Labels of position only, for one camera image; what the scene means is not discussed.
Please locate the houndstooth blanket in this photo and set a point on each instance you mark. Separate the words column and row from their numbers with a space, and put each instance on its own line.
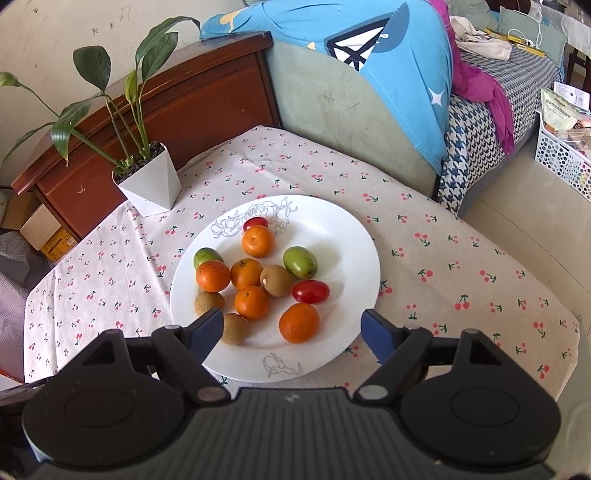
column 473, row 149

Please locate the white geometric plant pot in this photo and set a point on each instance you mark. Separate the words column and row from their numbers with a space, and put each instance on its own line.
column 151, row 186

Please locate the brown longan fruit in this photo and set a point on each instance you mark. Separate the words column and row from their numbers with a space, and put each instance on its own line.
column 205, row 301

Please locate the green jujube on plate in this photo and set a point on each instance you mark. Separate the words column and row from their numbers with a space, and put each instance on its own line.
column 205, row 254

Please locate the cardboard box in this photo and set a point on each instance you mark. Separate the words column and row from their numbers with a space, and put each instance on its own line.
column 25, row 214

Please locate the dark red wooden headboard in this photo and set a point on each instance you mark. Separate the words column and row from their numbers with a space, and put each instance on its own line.
column 206, row 93

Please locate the cherry print tablecloth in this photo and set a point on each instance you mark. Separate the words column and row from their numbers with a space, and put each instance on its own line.
column 379, row 244

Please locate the white plate with rose drawing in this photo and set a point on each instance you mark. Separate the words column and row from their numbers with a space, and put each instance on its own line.
column 292, row 276

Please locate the brown longan lower left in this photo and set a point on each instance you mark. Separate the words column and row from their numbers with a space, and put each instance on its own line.
column 235, row 329

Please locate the orange mandarin plate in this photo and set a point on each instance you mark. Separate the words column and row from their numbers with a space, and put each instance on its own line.
column 245, row 272
column 299, row 323
column 252, row 303

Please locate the orange mandarin middle plate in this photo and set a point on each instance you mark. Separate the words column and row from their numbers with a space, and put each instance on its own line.
column 252, row 303

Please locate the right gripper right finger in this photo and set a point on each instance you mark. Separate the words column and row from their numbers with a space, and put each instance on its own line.
column 405, row 356

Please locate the orange mandarin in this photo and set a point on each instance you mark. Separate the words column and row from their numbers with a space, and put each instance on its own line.
column 258, row 241

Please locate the orange mandarin right plate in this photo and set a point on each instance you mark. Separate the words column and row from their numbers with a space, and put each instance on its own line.
column 299, row 323

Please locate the magenta cloth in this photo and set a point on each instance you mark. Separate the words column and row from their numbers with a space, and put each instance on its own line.
column 475, row 85

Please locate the white perforated plastic basket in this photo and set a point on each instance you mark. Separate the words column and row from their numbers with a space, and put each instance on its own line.
column 569, row 165

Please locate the orange mandarin cloth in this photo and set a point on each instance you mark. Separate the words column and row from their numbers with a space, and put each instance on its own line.
column 213, row 276

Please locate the red cherry tomato on plate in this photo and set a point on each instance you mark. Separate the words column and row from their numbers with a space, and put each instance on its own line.
column 311, row 291

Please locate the orange mandarin upper plate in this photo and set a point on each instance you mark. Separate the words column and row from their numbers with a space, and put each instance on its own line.
column 245, row 272

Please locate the brown longan with stem scar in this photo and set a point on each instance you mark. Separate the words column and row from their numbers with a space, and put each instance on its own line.
column 276, row 280

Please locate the red cherry tomato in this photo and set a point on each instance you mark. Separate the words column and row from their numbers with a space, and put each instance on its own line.
column 311, row 291
column 255, row 222

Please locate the snack bag in basket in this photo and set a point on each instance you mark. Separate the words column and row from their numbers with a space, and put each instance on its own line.
column 557, row 113

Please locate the green jujube fruit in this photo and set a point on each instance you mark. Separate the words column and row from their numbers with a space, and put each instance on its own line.
column 300, row 262

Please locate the pale green sofa cushion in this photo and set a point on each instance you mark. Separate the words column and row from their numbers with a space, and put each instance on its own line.
column 321, row 99

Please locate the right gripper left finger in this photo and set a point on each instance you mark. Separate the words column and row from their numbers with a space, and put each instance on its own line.
column 182, row 351

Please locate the blue cartoon pillow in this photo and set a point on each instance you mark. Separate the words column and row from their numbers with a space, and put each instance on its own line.
column 402, row 48

